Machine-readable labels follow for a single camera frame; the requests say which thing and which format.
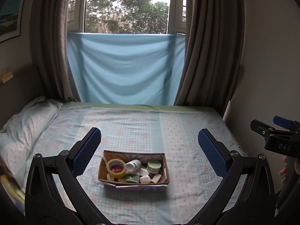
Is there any yellow tape roll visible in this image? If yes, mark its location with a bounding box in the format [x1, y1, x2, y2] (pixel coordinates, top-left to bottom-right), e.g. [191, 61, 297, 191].
[106, 158, 127, 179]

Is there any white lid green jar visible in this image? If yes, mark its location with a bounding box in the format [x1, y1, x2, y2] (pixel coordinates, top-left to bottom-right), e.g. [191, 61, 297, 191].
[124, 174, 140, 183]

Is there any white pill bottle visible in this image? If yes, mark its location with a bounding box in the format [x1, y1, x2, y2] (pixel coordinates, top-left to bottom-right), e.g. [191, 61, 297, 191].
[126, 160, 141, 172]

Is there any white earbuds case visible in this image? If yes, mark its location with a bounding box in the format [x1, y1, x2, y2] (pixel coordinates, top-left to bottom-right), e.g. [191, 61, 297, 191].
[139, 175, 151, 184]

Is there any green round tin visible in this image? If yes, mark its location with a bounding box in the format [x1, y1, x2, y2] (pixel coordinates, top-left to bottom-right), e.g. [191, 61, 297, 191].
[146, 160, 162, 174]

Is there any person right hand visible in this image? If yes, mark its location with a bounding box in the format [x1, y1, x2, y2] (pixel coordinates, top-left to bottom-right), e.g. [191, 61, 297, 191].
[279, 156, 300, 184]

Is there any checkered pillow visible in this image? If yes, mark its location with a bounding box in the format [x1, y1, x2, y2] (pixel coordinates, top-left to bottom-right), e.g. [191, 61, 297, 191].
[1, 96, 63, 191]

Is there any blue checkered bed sheet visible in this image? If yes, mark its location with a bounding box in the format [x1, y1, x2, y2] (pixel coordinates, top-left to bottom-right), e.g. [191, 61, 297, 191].
[31, 106, 241, 224]

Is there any green mattress pad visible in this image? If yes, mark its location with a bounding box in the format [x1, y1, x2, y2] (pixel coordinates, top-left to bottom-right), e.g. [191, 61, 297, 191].
[64, 102, 216, 113]

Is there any brown cardboard box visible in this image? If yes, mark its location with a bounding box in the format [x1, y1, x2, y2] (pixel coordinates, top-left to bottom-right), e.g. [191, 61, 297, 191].
[98, 150, 170, 191]

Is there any brown left curtain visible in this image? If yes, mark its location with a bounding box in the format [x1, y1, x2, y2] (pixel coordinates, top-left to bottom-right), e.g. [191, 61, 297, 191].
[29, 0, 80, 102]

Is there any brown curtain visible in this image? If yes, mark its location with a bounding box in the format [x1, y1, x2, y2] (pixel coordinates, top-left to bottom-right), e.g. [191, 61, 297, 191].
[174, 0, 245, 116]
[29, 0, 80, 102]

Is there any brown right curtain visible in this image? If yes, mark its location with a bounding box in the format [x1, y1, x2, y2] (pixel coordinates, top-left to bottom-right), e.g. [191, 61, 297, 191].
[174, 0, 245, 116]

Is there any light blue hanging cloth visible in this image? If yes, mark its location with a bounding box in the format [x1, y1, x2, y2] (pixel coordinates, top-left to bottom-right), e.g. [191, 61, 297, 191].
[67, 33, 185, 106]

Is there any window frame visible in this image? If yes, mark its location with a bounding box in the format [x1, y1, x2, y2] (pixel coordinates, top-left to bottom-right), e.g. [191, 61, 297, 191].
[67, 0, 187, 35]

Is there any wall poster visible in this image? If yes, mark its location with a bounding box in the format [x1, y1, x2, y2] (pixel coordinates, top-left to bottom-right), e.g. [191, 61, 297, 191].
[0, 0, 24, 43]

